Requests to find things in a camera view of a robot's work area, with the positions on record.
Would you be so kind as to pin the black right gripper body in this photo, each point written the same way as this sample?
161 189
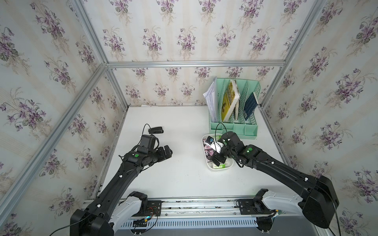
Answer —
229 154

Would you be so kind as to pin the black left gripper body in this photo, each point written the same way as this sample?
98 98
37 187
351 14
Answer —
159 156

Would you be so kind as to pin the green tissue pack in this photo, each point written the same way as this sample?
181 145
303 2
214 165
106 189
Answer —
221 166

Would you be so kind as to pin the pink tissue pack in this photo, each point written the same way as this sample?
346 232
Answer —
208 154

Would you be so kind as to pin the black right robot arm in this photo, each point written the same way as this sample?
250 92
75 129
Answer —
314 198

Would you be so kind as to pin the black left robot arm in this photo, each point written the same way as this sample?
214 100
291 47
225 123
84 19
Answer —
103 216

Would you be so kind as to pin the white storage box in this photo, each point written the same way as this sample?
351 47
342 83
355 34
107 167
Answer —
210 164

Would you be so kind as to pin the black stapler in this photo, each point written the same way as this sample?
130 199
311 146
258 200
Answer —
156 130

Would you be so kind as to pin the mint green desk organizer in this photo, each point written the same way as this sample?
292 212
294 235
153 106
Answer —
244 129

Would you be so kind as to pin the dark blue book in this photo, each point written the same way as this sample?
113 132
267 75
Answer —
250 106

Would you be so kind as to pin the yellow cover book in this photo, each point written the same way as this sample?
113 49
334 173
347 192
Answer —
231 97

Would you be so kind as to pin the white paper stack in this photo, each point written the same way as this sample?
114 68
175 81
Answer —
211 97

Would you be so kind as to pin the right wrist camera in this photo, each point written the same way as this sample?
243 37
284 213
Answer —
213 144

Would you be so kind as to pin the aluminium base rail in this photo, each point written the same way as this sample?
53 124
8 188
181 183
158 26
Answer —
206 213

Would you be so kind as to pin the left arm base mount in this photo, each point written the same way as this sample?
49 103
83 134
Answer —
148 209

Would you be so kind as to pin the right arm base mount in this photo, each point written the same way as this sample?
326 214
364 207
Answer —
255 206

